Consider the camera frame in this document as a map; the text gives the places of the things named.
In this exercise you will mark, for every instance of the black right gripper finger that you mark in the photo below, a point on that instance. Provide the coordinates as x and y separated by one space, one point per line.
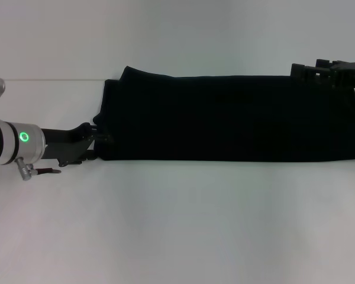
324 63
309 73

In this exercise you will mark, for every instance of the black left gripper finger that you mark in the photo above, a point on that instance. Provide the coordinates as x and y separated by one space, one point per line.
105 138
88 157

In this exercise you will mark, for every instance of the black t-shirt with FREE print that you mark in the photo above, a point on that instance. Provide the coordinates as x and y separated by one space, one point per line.
225 118

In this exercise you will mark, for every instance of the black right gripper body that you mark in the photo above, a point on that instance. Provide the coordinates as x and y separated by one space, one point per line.
350 75

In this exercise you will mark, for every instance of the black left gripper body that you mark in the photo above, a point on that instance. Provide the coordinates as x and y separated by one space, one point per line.
65 145

